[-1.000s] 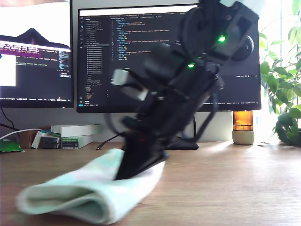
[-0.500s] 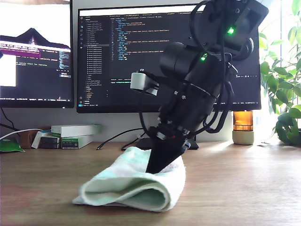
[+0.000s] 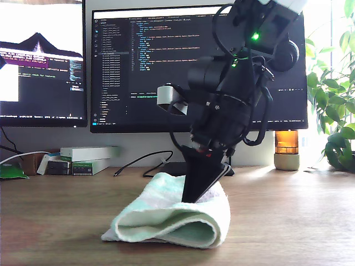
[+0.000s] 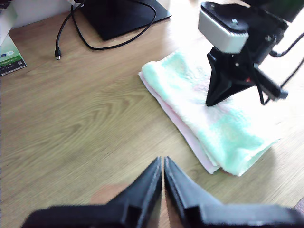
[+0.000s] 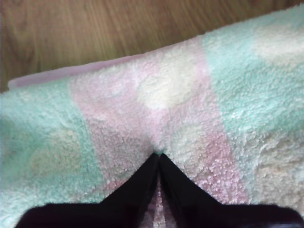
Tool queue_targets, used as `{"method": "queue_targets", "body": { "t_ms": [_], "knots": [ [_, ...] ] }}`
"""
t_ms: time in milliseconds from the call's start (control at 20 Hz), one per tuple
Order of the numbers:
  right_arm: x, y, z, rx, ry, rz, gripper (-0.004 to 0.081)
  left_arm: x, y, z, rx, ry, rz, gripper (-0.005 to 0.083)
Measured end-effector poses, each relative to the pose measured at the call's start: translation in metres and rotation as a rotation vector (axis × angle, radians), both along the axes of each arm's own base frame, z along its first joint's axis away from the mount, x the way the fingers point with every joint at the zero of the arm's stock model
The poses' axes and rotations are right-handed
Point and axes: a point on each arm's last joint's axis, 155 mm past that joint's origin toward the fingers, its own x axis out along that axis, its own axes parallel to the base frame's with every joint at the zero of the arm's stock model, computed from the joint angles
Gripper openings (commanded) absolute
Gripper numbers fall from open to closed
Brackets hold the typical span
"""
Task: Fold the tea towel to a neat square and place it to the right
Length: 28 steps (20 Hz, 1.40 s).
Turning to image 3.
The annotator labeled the thin black arm cable loop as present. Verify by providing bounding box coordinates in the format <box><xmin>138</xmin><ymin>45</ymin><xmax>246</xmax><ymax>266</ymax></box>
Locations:
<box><xmin>211</xmin><ymin>3</ymin><xmax>250</xmax><ymax>60</ymax></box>

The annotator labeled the black monitor stand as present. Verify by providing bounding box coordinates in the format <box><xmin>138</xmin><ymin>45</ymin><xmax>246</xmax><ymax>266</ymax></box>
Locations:
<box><xmin>159</xmin><ymin>162</ymin><xmax>235</xmax><ymax>177</ymax></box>

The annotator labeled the amber glass jar pale base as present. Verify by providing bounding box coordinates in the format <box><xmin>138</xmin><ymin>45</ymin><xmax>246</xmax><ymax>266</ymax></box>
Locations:
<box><xmin>273</xmin><ymin>130</ymin><xmax>301</xmax><ymax>171</ymax></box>

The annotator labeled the small white cardboard box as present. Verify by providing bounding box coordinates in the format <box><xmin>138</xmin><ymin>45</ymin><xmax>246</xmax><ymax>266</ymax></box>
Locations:
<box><xmin>36</xmin><ymin>154</ymin><xmax>60</xmax><ymax>175</ymax></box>

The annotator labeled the black over-ear headphones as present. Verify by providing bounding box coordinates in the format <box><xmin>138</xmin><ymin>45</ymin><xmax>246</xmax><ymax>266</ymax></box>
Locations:
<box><xmin>270</xmin><ymin>40</ymin><xmax>301</xmax><ymax>72</ymax></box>

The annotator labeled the mint and pink tea towel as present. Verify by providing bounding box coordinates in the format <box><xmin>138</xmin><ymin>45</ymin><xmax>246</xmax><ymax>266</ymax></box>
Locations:
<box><xmin>101</xmin><ymin>172</ymin><xmax>231</xmax><ymax>249</ymax></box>

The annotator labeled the white box green label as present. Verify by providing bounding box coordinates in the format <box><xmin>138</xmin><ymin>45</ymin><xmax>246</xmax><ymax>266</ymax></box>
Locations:
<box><xmin>71</xmin><ymin>158</ymin><xmax>111</xmax><ymax>176</ymax></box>

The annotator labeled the black monitor showing terminal windows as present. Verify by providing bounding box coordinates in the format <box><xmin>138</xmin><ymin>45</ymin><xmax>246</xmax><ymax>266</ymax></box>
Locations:
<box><xmin>0</xmin><ymin>0</ymin><xmax>88</xmax><ymax>129</ymax></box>

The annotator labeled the black monitor showing code editor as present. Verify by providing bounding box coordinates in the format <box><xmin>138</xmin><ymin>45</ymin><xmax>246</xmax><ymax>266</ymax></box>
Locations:
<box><xmin>89</xmin><ymin>2</ymin><xmax>309</xmax><ymax>134</ymax></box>

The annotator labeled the white cable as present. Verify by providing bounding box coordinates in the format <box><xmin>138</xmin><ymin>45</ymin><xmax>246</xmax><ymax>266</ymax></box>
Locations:
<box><xmin>0</xmin><ymin>151</ymin><xmax>52</xmax><ymax>166</ymax></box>

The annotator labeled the green plastic packet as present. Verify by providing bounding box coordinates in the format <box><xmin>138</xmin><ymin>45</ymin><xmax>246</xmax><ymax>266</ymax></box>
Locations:
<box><xmin>0</xmin><ymin>162</ymin><xmax>30</xmax><ymax>180</ymax></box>

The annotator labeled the brown cardboard box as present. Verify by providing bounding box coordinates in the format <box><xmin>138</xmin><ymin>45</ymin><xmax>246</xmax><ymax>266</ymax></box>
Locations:
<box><xmin>22</xmin><ymin>154</ymin><xmax>45</xmax><ymax>175</ymax></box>

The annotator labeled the black camera cable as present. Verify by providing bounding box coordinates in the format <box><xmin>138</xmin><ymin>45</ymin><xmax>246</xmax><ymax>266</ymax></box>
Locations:
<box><xmin>168</xmin><ymin>99</ymin><xmax>195</xmax><ymax>152</ymax></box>

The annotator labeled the thin black monitor cable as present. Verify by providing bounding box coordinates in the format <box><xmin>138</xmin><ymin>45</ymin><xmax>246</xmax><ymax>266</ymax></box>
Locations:
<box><xmin>0</xmin><ymin>127</ymin><xmax>24</xmax><ymax>156</ymax></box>

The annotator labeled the green leafy houseplant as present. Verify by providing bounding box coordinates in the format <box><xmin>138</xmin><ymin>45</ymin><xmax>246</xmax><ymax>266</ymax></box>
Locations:
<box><xmin>304</xmin><ymin>0</ymin><xmax>355</xmax><ymax>172</ymax></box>

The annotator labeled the small dark box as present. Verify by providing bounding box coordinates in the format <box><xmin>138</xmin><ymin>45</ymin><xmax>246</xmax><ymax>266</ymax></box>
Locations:
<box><xmin>45</xmin><ymin>161</ymin><xmax>72</xmax><ymax>175</ymax></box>

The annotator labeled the long white box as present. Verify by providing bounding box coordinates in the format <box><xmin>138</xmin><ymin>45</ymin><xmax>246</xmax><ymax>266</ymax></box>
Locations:
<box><xmin>60</xmin><ymin>146</ymin><xmax>121</xmax><ymax>162</ymax></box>

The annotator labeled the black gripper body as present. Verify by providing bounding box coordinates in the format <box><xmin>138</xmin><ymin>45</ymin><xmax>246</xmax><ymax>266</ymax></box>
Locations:
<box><xmin>190</xmin><ymin>93</ymin><xmax>253</xmax><ymax>153</ymax></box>

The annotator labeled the black usb cable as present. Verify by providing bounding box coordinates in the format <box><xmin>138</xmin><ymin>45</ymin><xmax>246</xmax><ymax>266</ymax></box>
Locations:
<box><xmin>112</xmin><ymin>150</ymin><xmax>174</xmax><ymax>178</ymax></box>

